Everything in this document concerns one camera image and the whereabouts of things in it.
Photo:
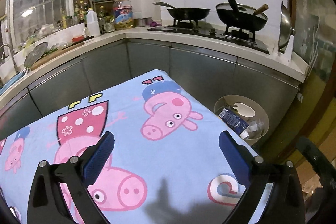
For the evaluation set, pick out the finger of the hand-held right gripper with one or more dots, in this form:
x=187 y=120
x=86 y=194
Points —
x=317 y=161

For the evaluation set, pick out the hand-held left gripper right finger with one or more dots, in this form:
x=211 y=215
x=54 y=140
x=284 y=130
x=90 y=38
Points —
x=233 y=158

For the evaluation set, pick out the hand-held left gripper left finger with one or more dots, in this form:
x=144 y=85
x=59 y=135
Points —
x=101 y=158

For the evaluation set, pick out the dark blue drink carton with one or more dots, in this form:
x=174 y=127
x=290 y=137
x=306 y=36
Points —
x=233 y=121

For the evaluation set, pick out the beige trash bin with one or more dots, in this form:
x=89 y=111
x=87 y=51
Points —
x=263 y=119

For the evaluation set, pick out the peach paper cup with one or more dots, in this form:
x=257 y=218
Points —
x=245 y=109

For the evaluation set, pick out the cartoon pig printed blanket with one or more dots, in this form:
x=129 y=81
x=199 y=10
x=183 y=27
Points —
x=157 y=161

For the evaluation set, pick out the grey kitchen counter cabinet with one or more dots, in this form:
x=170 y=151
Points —
x=210 y=69

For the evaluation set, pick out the long wooden chopping board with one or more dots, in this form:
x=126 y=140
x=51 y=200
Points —
x=65 y=49

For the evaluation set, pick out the round grey pot lid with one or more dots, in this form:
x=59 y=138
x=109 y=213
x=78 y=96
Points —
x=35 y=54

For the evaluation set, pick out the black gas stove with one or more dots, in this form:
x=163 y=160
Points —
x=210 y=32

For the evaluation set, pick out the white sink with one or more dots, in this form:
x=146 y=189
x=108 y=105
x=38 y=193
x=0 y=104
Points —
x=65 y=32

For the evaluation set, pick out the patterned glass door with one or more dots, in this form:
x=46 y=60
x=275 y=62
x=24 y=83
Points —
x=315 y=29

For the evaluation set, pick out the white plastic jug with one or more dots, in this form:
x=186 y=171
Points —
x=93 y=23

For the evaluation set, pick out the silver kitchen faucet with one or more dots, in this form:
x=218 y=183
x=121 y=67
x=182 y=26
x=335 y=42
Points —
x=10 y=56

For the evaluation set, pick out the steel wok lid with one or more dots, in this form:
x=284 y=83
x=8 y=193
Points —
x=286 y=27

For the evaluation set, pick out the black wok with glass lid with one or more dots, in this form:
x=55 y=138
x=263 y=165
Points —
x=241 y=19

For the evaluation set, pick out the small metal bowl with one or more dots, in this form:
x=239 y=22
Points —
x=143 y=22

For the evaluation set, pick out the large cooking oil bottle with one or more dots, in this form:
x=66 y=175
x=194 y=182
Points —
x=123 y=16

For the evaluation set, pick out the row of sauce bottles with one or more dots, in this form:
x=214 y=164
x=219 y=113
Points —
x=76 y=15

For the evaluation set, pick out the purple cloth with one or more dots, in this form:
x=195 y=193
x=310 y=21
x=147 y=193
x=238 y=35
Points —
x=155 y=23

